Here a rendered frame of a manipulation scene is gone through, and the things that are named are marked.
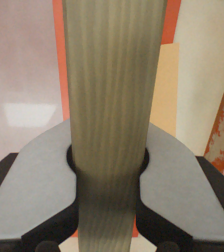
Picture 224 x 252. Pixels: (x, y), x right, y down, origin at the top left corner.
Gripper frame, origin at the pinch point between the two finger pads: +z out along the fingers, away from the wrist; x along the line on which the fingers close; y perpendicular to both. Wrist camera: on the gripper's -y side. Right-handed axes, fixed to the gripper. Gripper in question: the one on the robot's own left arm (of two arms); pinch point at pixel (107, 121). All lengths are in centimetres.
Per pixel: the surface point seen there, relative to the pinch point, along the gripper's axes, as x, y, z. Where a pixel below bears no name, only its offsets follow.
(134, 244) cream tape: 4.2, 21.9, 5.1
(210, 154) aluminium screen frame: 10.0, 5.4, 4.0
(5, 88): -8.6, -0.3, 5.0
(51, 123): -5.2, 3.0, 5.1
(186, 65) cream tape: 6.3, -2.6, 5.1
